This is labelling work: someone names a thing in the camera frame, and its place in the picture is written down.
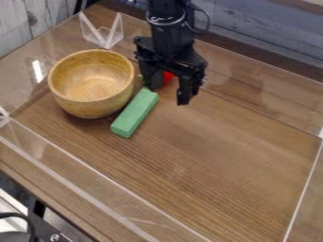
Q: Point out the clear acrylic corner bracket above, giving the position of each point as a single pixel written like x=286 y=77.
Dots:
x=104 y=37

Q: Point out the red plush fruit green stem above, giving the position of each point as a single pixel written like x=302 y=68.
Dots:
x=165 y=76

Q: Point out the wooden bowl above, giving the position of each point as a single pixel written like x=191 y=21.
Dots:
x=91 y=83

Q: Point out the black metal table bracket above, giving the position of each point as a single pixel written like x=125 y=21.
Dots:
x=46 y=232

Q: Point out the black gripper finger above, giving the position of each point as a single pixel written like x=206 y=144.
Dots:
x=190 y=82
x=153 y=74

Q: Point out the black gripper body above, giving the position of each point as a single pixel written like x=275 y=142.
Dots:
x=187 y=61

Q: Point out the green rectangular block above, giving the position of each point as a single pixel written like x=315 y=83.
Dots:
x=134 y=114

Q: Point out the clear acrylic front barrier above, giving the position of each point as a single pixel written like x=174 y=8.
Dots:
x=98 y=204

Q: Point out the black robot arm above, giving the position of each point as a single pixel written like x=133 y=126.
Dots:
x=167 y=51

